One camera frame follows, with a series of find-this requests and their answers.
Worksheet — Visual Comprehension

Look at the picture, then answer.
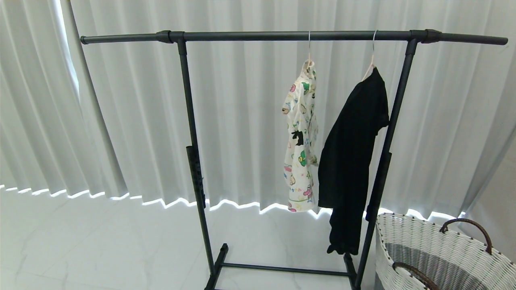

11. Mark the cream printed garment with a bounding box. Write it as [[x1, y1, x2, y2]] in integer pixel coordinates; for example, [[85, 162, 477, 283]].
[[281, 59, 320, 213]]

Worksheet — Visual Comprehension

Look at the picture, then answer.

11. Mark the black garment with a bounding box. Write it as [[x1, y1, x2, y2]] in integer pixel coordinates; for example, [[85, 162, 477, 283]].
[[317, 66, 391, 257]]

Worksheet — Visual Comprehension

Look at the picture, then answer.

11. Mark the pink clothes hanger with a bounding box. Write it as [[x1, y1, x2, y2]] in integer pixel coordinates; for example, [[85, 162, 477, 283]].
[[306, 31, 314, 69], [360, 30, 380, 82]]

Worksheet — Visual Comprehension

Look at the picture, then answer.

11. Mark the black clothes rack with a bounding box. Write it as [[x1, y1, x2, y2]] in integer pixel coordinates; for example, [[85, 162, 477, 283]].
[[80, 29, 509, 290]]

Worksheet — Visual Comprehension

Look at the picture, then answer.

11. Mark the white laundry basket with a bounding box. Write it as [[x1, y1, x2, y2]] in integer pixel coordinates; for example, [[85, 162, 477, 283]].
[[375, 212, 516, 290]]

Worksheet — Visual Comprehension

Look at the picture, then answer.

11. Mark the white curtain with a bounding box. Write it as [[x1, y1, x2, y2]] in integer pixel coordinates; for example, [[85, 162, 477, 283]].
[[0, 0, 516, 221]]

